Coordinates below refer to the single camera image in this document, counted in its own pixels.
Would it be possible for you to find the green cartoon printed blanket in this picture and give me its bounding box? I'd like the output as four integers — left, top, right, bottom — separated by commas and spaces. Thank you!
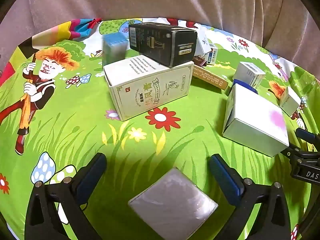
0, 17, 320, 240

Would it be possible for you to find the white box with blue label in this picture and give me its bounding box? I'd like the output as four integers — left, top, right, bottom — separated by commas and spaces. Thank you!
205, 44, 218, 66

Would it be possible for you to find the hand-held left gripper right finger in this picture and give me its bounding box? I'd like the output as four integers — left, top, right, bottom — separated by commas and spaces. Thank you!
209, 154, 292, 240

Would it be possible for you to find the long brown box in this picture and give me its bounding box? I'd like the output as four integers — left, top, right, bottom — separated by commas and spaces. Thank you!
192, 66, 229, 90

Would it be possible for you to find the small white barcode box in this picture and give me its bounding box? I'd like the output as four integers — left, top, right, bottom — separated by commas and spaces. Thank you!
234, 61, 266, 89

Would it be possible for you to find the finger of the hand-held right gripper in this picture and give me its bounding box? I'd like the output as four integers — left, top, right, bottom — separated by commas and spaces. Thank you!
280, 144, 301, 157
295, 127, 320, 152

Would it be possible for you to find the plain white box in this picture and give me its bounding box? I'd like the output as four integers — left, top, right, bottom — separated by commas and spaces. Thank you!
194, 27, 213, 59

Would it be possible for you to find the white box with pink stain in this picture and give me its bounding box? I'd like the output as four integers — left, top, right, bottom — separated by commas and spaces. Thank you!
222, 83, 290, 157

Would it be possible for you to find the grey box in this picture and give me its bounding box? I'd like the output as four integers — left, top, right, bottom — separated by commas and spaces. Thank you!
128, 167, 218, 240

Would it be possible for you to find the blue and white box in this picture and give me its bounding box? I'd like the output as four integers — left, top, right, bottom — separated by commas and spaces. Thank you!
102, 33, 130, 67

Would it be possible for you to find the black cardboard box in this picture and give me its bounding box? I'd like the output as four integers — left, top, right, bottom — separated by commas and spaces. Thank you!
128, 22, 198, 68

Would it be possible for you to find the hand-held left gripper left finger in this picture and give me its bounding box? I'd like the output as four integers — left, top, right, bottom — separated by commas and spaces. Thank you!
24, 152, 108, 240

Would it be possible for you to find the beige sofa backrest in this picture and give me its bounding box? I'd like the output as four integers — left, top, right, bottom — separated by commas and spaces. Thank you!
0, 0, 320, 80

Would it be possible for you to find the dark blue box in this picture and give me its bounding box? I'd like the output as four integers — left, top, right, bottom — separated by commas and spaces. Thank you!
231, 79, 258, 94

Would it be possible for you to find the small cream box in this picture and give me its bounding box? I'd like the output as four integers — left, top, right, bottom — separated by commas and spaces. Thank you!
279, 86, 302, 117

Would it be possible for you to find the large white green-print box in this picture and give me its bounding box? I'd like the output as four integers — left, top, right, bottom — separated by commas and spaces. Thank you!
102, 54, 195, 122

